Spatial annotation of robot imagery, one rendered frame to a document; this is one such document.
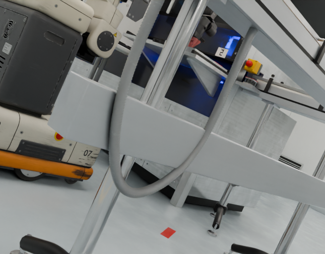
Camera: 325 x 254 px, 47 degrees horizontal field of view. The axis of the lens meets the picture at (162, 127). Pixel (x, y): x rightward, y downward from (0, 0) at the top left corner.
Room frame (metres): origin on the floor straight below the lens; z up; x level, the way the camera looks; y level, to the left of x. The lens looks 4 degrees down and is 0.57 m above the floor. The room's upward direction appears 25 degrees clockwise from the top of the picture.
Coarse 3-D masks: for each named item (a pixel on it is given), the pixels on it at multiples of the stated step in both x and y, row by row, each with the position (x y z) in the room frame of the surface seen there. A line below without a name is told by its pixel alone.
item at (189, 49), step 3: (189, 48) 2.14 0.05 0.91; (192, 48) 2.12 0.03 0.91; (195, 48) 2.11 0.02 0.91; (189, 51) 2.13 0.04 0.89; (198, 51) 2.13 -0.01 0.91; (204, 54) 2.17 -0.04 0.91; (207, 57) 2.19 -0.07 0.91; (210, 60) 2.22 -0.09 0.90; (216, 63) 2.26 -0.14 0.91; (219, 66) 2.29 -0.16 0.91; (225, 69) 2.34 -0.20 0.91
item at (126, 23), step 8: (128, 0) 2.83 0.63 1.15; (120, 8) 2.81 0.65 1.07; (128, 8) 2.85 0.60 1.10; (120, 24) 2.84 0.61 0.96; (128, 24) 2.88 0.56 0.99; (136, 24) 2.91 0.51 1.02; (120, 32) 2.86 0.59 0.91; (136, 32) 2.93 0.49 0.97; (120, 40) 2.87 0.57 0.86; (128, 40) 2.91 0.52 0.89
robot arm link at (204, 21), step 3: (201, 18) 2.16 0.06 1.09; (204, 18) 2.14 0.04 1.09; (207, 18) 2.15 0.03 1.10; (201, 21) 2.15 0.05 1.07; (204, 21) 2.14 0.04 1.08; (207, 21) 2.15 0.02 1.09; (201, 24) 2.14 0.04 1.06; (204, 24) 2.14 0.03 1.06; (207, 24) 2.15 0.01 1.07; (210, 24) 2.19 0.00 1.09; (204, 27) 2.16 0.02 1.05; (207, 27) 2.19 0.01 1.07
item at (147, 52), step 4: (144, 48) 2.55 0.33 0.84; (148, 48) 2.57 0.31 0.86; (144, 52) 2.56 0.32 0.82; (148, 52) 2.58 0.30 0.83; (152, 52) 2.61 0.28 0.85; (148, 56) 2.59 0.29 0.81; (152, 56) 2.62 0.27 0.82; (156, 56) 2.64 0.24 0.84; (148, 60) 2.64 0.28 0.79; (152, 60) 2.63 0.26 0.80; (156, 60) 2.65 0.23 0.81; (152, 64) 2.64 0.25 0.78
